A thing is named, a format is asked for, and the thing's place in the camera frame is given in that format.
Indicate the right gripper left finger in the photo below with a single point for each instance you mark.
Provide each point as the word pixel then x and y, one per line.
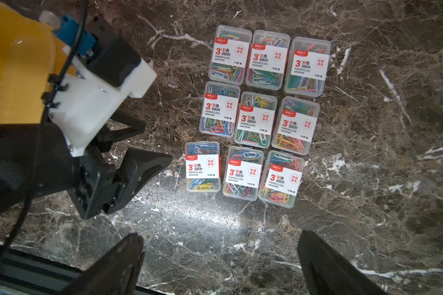
pixel 115 273

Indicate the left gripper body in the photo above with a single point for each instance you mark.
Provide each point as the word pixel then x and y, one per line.
pixel 99 185

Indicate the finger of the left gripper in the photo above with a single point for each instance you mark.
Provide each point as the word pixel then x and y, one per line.
pixel 105 138
pixel 137 168

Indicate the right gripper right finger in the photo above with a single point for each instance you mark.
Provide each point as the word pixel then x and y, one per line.
pixel 327 272

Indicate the paper clip box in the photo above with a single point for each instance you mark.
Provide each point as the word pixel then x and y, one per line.
pixel 281 179
pixel 255 121
pixel 203 169
pixel 307 67
pixel 230 52
pixel 219 109
pixel 268 59
pixel 295 125
pixel 243 173

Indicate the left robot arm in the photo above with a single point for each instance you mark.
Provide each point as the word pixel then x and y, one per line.
pixel 55 172

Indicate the yellow storage tray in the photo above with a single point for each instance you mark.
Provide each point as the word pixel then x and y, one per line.
pixel 29 53

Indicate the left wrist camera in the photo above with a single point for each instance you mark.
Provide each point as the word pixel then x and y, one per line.
pixel 108 70

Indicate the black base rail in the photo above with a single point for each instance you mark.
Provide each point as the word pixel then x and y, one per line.
pixel 27 274

